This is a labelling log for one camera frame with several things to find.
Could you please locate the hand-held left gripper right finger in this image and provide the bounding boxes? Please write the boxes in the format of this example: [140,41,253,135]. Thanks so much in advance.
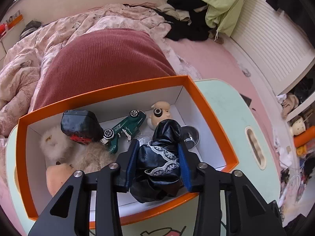
[178,144,287,236]

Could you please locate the pink floral quilt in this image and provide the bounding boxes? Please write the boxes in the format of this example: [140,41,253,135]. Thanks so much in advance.
[0,4,202,138]

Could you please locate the black lace doll dress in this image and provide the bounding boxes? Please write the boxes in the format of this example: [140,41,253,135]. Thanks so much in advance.
[130,119,187,203]

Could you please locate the beige crumpled garment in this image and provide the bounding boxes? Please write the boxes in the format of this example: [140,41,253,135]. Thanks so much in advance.
[156,4,191,21]

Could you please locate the orange tube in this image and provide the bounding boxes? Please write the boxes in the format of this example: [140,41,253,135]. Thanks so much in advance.
[294,133,315,148]

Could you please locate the green toy car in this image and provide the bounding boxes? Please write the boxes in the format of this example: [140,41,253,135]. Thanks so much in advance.
[100,109,147,155]

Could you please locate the grey striped cloth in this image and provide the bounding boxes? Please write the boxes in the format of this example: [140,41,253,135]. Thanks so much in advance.
[20,21,42,40]

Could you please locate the light green hanging garment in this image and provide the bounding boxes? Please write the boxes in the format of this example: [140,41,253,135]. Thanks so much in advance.
[200,0,250,41]

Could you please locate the metal keyring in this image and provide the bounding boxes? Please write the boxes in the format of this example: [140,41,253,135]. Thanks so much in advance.
[181,125,200,148]

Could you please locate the beige cloth bundle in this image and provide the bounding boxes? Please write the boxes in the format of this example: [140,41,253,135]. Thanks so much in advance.
[281,93,299,118]

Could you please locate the green cartoon desktop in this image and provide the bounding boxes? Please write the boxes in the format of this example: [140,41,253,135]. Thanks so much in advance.
[5,79,282,236]

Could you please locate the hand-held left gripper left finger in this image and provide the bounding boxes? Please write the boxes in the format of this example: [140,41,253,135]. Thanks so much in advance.
[28,139,141,236]

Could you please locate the orange cardboard box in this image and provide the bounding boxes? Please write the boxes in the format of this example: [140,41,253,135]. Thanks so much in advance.
[16,75,240,229]

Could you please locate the white louvered wardrobe door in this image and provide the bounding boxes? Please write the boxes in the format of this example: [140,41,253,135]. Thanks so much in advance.
[230,0,315,96]

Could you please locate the black clothes pile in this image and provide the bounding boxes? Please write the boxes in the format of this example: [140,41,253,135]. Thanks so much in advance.
[162,0,212,42]

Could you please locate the maroon corduroy pillow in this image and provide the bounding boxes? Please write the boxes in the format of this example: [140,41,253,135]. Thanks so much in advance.
[32,28,176,111]

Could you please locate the beige fur tuft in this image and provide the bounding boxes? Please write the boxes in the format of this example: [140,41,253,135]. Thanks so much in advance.
[70,143,116,174]

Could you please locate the black boxy toy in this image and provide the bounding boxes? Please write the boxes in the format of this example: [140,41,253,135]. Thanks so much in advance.
[61,110,104,144]

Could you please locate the peach doll head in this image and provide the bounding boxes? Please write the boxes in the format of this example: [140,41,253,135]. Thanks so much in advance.
[46,162,74,197]

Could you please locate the white drawer cabinet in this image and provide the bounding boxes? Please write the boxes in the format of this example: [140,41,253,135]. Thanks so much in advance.
[0,17,25,64]

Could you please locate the big-eyed doll head figure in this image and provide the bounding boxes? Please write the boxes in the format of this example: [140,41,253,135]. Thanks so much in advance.
[147,101,171,129]

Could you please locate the orange desk tray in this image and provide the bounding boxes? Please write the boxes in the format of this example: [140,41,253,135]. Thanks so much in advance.
[5,15,24,30]

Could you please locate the white fluffy plush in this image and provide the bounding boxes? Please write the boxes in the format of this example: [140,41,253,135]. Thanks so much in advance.
[39,125,74,163]

